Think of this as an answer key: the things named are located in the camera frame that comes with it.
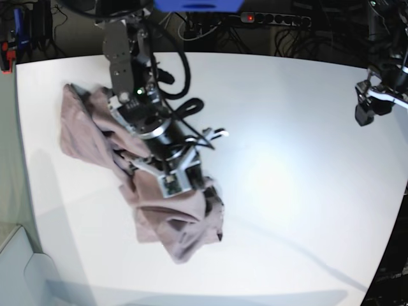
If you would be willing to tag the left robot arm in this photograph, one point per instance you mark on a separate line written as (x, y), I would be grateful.
(386, 83)

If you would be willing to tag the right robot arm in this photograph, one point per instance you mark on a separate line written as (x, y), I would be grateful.
(141, 106)

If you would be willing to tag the black power strip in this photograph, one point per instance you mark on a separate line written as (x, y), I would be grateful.
(274, 19)

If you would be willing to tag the red black clamp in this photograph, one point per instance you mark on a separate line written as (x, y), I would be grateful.
(8, 54)

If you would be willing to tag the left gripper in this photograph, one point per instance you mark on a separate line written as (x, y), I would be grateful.
(372, 101)

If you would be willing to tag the blue box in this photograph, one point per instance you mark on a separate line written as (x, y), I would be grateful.
(199, 5)

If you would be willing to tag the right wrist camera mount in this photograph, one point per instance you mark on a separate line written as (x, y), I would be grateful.
(182, 173)

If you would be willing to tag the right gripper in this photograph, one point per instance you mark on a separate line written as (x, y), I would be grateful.
(166, 145)

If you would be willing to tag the pink t-shirt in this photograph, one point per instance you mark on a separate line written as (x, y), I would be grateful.
(182, 224)

